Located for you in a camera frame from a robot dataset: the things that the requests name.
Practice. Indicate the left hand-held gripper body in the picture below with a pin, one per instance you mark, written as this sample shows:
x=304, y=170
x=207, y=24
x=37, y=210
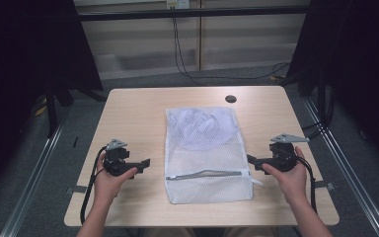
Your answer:
x=113, y=164

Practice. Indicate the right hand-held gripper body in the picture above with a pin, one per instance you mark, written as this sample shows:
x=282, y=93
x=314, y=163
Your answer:
x=284, y=159

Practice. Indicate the white mesh laundry bag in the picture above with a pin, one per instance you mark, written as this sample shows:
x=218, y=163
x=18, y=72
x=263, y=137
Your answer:
x=207, y=191

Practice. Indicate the person's left hand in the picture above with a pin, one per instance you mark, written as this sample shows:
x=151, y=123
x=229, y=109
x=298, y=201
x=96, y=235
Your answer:
x=107, y=186

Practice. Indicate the person's right hand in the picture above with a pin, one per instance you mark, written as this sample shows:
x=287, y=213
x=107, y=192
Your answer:
x=292, y=184

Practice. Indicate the grey tape strip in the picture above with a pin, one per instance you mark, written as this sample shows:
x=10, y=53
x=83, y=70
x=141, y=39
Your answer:
x=77, y=189
x=325, y=185

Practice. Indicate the small black floor strip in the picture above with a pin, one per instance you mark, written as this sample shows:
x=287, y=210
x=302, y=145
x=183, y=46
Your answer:
x=75, y=142

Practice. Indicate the white garment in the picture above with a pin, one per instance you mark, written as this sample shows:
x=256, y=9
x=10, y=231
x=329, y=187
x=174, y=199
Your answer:
x=200, y=126

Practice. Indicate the person's right leg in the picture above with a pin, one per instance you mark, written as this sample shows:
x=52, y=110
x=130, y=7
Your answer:
x=250, y=233

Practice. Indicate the person's leg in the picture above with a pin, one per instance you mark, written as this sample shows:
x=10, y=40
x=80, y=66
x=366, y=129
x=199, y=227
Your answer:
x=250, y=233
x=167, y=233

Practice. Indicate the person's left leg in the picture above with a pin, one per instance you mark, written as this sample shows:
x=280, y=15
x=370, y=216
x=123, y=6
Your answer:
x=167, y=233

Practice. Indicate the black metal stand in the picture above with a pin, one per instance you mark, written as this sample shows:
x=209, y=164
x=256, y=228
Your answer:
x=51, y=112

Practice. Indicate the yellow floor tape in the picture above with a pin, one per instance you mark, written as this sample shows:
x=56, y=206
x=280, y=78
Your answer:
x=41, y=107

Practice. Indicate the black curtain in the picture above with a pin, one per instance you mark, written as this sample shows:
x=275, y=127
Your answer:
x=358, y=59
x=19, y=65

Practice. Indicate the black horizontal bar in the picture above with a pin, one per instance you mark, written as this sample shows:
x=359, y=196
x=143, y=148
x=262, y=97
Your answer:
x=194, y=13

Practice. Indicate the metal floor rail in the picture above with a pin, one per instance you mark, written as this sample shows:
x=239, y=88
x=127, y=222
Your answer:
x=352, y=177
x=33, y=184

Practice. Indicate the white wall outlet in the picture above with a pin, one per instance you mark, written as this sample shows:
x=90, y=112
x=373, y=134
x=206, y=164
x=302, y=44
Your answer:
x=177, y=4

